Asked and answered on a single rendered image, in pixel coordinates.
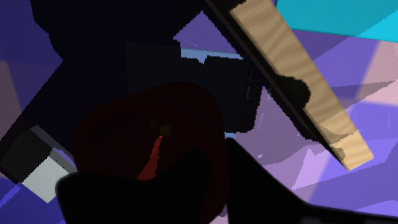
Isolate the tan wood-grain flat bar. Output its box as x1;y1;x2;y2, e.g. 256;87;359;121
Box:
211;0;374;171

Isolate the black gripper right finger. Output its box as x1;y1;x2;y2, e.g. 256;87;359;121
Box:
226;137;398;224

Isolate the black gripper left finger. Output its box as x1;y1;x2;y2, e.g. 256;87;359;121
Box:
55;144;212;224

